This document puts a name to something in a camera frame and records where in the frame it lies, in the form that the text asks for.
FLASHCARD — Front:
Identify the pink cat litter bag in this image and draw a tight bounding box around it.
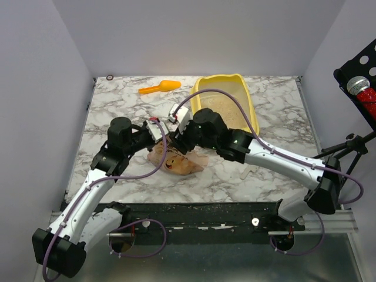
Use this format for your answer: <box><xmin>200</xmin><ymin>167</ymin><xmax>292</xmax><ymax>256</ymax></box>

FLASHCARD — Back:
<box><xmin>147</xmin><ymin>141</ymin><xmax>209</xmax><ymax>175</ymax></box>

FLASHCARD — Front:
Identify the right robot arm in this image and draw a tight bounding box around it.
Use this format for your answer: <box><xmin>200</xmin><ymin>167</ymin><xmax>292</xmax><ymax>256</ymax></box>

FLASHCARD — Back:
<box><xmin>169</xmin><ymin>107</ymin><xmax>340</xmax><ymax>230</ymax></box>

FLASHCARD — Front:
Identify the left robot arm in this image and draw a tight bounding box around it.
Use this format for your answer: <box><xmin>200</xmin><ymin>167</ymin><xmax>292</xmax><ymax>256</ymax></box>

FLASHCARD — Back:
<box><xmin>32</xmin><ymin>117</ymin><xmax>169</xmax><ymax>281</ymax></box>

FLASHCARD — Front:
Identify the yellow litter box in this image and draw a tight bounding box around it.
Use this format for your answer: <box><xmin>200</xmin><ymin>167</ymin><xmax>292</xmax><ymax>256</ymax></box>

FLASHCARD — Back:
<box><xmin>190</xmin><ymin>73</ymin><xmax>261</xmax><ymax>136</ymax></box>

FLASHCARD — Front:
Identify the orange plastic scoop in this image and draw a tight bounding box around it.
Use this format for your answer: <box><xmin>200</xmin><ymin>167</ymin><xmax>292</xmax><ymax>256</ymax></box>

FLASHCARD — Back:
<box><xmin>138</xmin><ymin>80</ymin><xmax>182</xmax><ymax>95</ymax></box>

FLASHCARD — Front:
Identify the red silver microphone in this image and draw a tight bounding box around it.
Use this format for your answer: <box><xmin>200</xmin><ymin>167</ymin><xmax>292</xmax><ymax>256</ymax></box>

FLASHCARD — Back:
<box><xmin>347</xmin><ymin>76</ymin><xmax>375</xmax><ymax>120</ymax></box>

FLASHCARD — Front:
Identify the black music stand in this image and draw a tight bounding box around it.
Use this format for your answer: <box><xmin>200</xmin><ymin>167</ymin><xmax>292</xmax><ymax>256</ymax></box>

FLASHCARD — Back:
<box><xmin>304</xmin><ymin>41</ymin><xmax>375</xmax><ymax>174</ymax></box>

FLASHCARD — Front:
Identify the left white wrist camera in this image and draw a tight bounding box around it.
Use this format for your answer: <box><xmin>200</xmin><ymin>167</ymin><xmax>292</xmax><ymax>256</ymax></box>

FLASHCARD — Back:
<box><xmin>146</xmin><ymin>117</ymin><xmax>170</xmax><ymax>143</ymax></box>

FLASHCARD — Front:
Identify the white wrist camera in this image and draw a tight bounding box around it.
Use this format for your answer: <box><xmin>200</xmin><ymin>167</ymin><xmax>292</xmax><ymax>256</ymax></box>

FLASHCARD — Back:
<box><xmin>168</xmin><ymin>103</ymin><xmax>191</xmax><ymax>134</ymax></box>
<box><xmin>146</xmin><ymin>117</ymin><xmax>170</xmax><ymax>143</ymax></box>

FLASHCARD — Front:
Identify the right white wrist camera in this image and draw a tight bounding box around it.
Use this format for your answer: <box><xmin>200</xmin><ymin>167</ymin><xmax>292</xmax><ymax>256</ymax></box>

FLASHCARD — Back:
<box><xmin>168</xmin><ymin>103</ymin><xmax>191</xmax><ymax>134</ymax></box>

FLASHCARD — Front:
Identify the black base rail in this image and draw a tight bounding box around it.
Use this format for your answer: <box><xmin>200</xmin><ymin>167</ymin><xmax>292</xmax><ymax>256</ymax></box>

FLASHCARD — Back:
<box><xmin>95</xmin><ymin>202</ymin><xmax>305</xmax><ymax>246</ymax></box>

